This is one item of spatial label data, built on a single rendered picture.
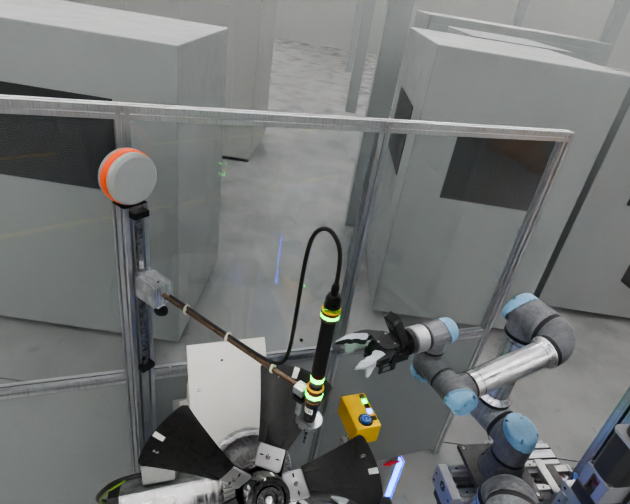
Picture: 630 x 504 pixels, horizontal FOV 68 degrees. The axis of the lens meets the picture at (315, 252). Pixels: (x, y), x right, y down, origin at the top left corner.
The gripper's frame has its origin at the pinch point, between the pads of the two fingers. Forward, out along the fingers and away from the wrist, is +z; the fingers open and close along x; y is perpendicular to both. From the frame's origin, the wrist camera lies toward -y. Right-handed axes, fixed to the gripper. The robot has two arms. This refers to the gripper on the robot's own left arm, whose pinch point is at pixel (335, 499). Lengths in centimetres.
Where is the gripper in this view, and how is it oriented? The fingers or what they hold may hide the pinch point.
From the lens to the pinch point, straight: 150.5
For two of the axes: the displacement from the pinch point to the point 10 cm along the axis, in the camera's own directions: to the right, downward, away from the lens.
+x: -0.7, 8.2, 5.7
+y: -5.7, 4.3, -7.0
